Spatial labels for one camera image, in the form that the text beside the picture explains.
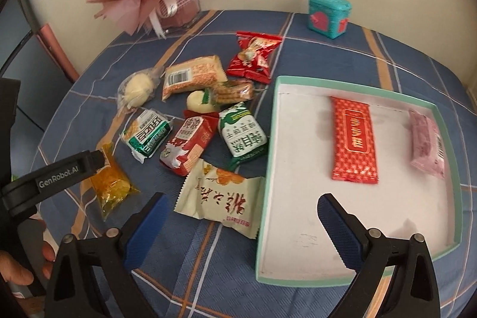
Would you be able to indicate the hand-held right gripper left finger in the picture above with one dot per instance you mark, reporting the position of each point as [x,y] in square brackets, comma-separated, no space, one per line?
[147,228]

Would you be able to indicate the clear glass vase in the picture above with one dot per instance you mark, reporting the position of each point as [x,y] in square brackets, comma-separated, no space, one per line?
[182,5]

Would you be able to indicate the teal-edged white box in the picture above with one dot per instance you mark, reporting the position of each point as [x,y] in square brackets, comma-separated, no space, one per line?
[298,191]

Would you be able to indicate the green and white biscuit packet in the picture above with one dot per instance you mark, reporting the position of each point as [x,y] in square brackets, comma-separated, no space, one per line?
[242,135]

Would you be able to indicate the beige barcode bread packet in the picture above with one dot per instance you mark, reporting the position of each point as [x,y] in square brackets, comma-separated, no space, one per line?
[193,76]

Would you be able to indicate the yellow clear packet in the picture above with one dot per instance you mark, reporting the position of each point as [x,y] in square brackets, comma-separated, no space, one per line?
[111,187]

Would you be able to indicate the small teal box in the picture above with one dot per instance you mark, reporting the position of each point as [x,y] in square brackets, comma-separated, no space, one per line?
[328,16]

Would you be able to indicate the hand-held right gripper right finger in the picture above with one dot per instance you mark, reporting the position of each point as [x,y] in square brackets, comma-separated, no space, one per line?
[337,228]

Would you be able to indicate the green cracker packet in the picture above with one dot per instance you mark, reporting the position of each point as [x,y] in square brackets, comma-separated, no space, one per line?
[147,135]

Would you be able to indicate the long red gold-print packet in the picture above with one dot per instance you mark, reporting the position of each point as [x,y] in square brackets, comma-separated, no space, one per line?
[354,139]

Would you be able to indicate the clear wrapped white bun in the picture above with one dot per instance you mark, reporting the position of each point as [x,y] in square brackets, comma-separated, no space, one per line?
[136,89]

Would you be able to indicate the person's left hand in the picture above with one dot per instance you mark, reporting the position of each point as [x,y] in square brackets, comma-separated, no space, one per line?
[15,269]

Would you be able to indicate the pink panel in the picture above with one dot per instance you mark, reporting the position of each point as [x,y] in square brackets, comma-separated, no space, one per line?
[56,49]

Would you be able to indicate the clear green-edged biscuit packet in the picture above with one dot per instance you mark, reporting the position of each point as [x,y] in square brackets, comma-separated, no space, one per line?
[233,91]

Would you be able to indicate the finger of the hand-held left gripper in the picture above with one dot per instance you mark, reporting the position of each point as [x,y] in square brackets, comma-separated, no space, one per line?
[56,180]

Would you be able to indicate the pale jelly cup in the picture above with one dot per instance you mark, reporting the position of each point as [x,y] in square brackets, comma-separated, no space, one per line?
[197,102]

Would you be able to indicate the pink snack packet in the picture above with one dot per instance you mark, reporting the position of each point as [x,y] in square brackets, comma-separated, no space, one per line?
[426,146]

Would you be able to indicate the red and white packet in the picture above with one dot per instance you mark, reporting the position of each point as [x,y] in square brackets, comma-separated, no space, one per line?
[186,148]

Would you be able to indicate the blue plaid tablecloth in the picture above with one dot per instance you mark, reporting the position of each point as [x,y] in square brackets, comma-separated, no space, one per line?
[111,53]

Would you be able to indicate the red snack packet with picture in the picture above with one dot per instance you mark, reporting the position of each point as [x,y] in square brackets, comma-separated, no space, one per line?
[246,70]
[257,42]

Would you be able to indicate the beige pastry packet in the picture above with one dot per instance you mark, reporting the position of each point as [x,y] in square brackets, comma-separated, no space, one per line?
[220,198]

